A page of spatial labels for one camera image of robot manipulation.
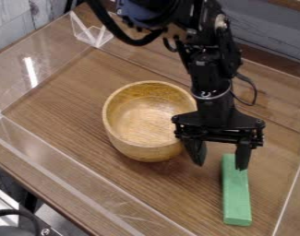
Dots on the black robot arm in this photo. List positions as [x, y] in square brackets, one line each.
[199, 36]

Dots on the green rectangular block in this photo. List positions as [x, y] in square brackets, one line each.
[236, 196]

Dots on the brown wooden bowl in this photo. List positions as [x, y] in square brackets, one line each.
[137, 119]

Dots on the black metal table bracket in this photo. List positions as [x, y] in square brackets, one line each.
[26, 224]

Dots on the clear acrylic corner bracket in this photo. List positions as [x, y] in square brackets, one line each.
[96, 36]

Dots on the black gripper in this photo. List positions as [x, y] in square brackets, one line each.
[217, 122]

